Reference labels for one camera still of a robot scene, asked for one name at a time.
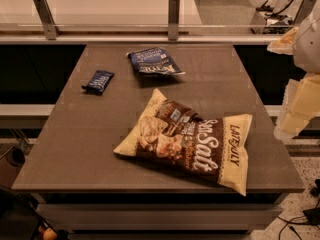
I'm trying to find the left metal rail bracket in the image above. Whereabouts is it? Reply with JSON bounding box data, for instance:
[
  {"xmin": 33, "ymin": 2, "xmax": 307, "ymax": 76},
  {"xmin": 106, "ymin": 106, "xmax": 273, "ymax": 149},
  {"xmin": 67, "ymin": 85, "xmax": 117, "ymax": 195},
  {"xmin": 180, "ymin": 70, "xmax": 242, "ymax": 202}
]
[{"xmin": 33, "ymin": 0, "xmax": 59, "ymax": 40}]

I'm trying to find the small dark blue snack bar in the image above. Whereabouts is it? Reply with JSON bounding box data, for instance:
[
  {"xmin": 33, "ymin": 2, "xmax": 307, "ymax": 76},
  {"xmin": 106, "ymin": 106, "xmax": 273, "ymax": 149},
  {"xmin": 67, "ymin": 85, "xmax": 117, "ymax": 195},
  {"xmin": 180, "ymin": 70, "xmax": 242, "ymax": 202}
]
[{"xmin": 82, "ymin": 70, "xmax": 114, "ymax": 95}]

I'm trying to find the orange round object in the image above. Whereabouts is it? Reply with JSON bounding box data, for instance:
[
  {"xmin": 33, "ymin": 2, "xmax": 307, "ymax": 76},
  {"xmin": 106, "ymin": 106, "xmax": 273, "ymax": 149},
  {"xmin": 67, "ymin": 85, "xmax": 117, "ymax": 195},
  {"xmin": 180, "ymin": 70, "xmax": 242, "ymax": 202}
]
[{"xmin": 38, "ymin": 227, "xmax": 58, "ymax": 240}]

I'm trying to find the black cable on floor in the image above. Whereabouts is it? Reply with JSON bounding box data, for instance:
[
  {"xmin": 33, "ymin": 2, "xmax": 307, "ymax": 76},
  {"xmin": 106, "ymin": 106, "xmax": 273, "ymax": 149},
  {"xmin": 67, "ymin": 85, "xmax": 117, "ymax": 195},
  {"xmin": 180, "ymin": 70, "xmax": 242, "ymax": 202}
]
[{"xmin": 276, "ymin": 197, "xmax": 320, "ymax": 240}]

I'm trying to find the black power adapter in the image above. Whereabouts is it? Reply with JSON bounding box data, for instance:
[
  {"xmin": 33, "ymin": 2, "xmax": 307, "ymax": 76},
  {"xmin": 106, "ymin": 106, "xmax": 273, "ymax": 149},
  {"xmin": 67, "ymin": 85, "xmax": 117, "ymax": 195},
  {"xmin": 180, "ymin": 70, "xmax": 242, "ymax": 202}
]
[{"xmin": 303, "ymin": 208, "xmax": 320, "ymax": 225}]

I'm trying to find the middle metal rail bracket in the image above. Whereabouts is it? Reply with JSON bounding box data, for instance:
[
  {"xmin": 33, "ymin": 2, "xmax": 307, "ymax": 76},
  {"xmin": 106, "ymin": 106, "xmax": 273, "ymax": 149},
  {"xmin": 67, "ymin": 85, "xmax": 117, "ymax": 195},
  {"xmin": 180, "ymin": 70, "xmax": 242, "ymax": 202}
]
[{"xmin": 168, "ymin": 0, "xmax": 180, "ymax": 41}]

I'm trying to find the horizontal metal rail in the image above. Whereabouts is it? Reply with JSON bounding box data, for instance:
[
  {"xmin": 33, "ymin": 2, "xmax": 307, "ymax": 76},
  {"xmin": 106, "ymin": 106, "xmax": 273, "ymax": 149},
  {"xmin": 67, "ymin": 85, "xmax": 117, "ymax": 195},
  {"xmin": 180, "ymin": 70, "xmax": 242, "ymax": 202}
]
[{"xmin": 0, "ymin": 35, "xmax": 279, "ymax": 45}]

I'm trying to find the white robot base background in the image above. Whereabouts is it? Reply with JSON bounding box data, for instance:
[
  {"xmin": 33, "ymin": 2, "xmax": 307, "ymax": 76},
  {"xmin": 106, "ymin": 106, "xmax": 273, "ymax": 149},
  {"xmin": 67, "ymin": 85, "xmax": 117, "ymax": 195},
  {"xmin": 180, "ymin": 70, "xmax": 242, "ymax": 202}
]
[{"xmin": 250, "ymin": 0, "xmax": 296, "ymax": 34}]

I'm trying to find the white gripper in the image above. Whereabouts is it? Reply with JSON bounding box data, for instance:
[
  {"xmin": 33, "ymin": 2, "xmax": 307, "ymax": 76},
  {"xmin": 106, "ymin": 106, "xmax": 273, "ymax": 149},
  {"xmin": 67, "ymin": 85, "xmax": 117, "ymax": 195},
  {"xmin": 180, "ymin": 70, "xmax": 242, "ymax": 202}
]
[{"xmin": 267, "ymin": 8, "xmax": 320, "ymax": 140}]

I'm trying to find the brown and cream chip bag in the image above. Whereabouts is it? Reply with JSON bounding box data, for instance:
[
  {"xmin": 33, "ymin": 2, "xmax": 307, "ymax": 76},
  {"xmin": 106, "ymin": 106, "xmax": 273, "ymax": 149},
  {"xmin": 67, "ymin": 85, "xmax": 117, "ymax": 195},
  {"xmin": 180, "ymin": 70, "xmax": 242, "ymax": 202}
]
[{"xmin": 114, "ymin": 89, "xmax": 252, "ymax": 195}]

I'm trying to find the metal rail bracket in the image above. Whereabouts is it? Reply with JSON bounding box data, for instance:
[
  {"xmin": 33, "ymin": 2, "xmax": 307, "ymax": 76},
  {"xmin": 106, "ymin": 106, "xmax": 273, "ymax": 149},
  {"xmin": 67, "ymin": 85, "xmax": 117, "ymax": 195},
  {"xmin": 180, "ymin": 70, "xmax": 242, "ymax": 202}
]
[
  {"xmin": 168, "ymin": 0, "xmax": 180, "ymax": 41},
  {"xmin": 293, "ymin": 0, "xmax": 317, "ymax": 26},
  {"xmin": 33, "ymin": 0, "xmax": 59, "ymax": 40}
]

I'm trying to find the right metal rail bracket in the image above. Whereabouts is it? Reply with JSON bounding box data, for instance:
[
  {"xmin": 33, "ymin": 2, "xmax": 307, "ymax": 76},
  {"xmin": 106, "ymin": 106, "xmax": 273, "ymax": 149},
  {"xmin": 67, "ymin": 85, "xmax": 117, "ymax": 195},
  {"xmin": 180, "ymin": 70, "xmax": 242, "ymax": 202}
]
[{"xmin": 293, "ymin": 0, "xmax": 317, "ymax": 26}]

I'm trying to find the dark round bin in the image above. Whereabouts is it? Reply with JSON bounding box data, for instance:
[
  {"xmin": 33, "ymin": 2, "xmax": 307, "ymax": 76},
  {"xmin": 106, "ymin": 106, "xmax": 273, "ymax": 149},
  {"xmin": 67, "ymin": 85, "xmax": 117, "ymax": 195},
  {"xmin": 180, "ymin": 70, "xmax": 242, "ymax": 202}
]
[{"xmin": 6, "ymin": 148, "xmax": 25, "ymax": 167}]

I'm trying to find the blue chip bag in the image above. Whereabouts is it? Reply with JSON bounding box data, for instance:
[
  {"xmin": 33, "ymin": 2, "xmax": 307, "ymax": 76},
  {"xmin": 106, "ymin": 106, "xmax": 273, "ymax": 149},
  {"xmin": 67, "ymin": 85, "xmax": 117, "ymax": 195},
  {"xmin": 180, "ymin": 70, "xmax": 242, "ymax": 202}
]
[{"xmin": 126, "ymin": 47, "xmax": 183, "ymax": 75}]

